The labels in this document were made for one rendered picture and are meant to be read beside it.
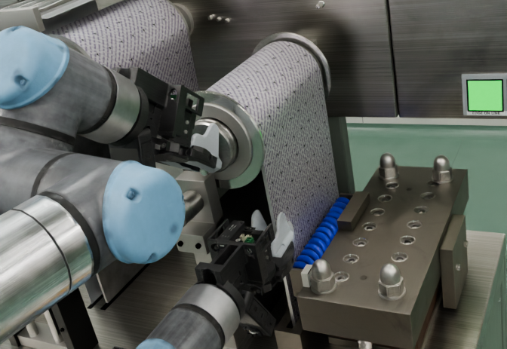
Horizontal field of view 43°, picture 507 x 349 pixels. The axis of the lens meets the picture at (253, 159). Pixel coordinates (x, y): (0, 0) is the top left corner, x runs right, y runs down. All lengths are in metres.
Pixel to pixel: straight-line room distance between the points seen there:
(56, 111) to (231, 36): 0.65
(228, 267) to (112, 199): 0.33
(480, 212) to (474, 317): 1.99
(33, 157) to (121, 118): 0.12
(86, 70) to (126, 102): 0.06
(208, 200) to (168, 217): 0.40
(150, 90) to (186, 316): 0.25
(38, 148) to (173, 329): 0.26
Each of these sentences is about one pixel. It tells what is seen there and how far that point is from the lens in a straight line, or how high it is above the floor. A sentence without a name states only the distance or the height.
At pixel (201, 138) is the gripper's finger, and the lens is 0.80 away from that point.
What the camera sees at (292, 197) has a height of 1.12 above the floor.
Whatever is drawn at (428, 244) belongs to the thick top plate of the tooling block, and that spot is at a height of 1.03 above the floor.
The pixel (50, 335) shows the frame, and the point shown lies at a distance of 1.19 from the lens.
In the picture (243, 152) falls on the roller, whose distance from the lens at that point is 0.87.
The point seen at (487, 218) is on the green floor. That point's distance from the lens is 2.99.
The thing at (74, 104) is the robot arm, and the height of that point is 1.42.
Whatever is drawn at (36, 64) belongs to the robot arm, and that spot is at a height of 1.47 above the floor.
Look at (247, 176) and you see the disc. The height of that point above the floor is 1.20.
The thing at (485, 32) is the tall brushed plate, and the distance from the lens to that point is 1.06.
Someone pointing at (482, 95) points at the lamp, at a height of 1.19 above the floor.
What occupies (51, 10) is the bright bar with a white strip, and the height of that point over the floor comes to 1.44.
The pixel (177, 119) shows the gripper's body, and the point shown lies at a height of 1.34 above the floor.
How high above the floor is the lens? 1.59
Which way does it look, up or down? 25 degrees down
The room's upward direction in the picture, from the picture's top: 12 degrees counter-clockwise
